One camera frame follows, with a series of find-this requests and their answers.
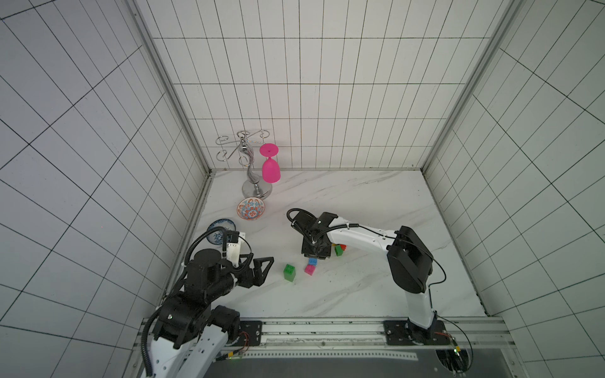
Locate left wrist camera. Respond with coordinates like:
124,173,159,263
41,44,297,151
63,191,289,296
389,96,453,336
225,232,246,268

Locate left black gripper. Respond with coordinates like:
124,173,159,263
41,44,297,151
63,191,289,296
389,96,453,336
206,255,274,300

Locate blue patterned small plate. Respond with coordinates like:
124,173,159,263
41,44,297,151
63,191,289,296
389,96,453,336
206,218,236,245

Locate green lego cube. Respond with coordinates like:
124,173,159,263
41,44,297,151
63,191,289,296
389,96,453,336
283,264,296,282
334,245,344,257

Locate red patterned small bowl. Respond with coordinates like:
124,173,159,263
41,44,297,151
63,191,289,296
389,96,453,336
236,197,266,221

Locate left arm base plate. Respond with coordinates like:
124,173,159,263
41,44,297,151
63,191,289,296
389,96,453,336
232,320,263,347

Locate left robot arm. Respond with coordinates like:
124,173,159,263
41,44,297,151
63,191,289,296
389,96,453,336
140,249,274,377

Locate pink plastic wine glass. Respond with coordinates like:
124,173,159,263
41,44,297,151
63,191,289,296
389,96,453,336
259,143,281,184

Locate silver glass hanger stand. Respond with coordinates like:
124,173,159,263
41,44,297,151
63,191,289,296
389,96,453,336
215,129,273,199

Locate pink lego cube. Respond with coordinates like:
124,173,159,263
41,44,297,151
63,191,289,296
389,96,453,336
304,265,316,276

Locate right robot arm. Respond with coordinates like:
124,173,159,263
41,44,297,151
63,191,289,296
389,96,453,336
287,208,436,332

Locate aluminium rail frame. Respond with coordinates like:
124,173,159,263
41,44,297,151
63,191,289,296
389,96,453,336
131,315,516,365

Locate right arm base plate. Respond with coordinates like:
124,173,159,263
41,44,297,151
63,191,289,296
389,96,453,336
383,320,451,346

